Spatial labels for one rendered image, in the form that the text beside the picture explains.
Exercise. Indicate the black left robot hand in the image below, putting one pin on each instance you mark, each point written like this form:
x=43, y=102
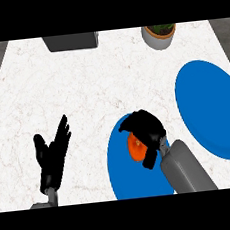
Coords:
x=53, y=158

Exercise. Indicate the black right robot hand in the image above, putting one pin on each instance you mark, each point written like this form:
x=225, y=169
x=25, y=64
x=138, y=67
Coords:
x=147, y=127

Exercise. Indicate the orange squash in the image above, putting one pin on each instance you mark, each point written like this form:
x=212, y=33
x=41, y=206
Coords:
x=136, y=150

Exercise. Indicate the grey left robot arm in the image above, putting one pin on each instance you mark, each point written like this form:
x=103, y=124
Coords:
x=48, y=199

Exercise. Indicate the small blue plate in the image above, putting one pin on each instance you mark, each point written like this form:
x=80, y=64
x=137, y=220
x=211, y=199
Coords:
x=133, y=175

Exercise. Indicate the large blue plate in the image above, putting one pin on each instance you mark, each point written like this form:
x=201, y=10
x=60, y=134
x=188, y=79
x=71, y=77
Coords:
x=212, y=110

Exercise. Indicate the potted plant in white pot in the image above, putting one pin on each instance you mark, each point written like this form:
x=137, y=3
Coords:
x=159, y=35

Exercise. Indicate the dark grey box appliance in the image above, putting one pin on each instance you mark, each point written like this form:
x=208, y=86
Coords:
x=72, y=41

